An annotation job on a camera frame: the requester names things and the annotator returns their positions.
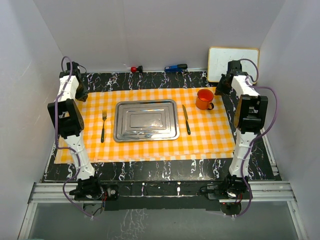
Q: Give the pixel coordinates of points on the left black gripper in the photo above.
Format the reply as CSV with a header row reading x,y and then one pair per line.
x,y
83,96

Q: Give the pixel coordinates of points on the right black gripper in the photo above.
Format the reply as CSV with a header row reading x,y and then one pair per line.
x,y
219,90

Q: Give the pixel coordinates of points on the silver fork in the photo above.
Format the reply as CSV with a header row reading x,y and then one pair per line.
x,y
104,118

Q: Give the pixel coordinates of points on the orange translucent cup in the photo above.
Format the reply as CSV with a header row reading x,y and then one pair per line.
x,y
204,100

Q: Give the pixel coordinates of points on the silver metal tray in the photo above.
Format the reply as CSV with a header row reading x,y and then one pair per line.
x,y
146,120

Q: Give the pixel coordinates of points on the black handled table knife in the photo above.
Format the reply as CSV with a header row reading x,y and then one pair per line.
x,y
186,120

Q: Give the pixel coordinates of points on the yellow checkered tablecloth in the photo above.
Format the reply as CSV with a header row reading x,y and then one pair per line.
x,y
211,135

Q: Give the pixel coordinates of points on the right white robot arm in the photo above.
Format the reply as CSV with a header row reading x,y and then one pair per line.
x,y
249,119

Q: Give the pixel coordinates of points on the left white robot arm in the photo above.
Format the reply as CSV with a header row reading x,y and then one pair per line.
x,y
69,130

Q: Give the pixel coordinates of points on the blue marker pen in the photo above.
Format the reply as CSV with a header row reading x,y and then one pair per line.
x,y
176,68

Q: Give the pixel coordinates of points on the red black knob tool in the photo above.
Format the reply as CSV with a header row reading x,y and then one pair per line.
x,y
138,69

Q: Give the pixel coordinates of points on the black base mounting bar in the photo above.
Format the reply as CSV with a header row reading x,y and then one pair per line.
x,y
165,196

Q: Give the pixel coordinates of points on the small whiteboard yellow frame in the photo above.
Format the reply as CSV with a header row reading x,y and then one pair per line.
x,y
218,58

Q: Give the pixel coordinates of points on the aluminium frame rail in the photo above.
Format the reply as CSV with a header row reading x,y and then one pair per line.
x,y
261,191

